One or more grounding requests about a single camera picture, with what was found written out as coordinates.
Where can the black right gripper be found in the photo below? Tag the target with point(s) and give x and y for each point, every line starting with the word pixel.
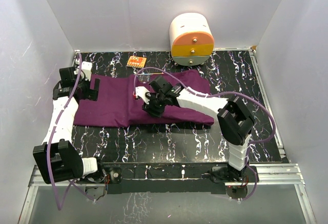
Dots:
pixel 149 108

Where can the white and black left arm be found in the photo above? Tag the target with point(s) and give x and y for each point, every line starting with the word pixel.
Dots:
pixel 56 157

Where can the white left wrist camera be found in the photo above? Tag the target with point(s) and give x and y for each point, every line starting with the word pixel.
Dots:
pixel 86 68

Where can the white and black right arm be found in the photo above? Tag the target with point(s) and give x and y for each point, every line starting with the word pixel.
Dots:
pixel 234 118

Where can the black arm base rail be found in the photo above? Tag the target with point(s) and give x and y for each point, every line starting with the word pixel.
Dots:
pixel 178 177

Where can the orange circuit board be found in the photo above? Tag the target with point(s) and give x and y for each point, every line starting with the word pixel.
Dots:
pixel 136 62

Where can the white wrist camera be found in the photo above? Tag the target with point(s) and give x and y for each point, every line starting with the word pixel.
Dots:
pixel 140 93
pixel 86 68

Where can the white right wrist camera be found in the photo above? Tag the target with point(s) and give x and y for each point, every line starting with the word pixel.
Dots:
pixel 140 93

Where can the round three-drawer mini cabinet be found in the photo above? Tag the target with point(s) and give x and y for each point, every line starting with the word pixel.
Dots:
pixel 191 40

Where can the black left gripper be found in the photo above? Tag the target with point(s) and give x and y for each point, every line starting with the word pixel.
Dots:
pixel 90 94

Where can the aluminium frame rail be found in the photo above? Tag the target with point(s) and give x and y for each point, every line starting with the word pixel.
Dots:
pixel 278 197

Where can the purple cloth drape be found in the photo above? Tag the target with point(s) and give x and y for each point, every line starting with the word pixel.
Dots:
pixel 116 107

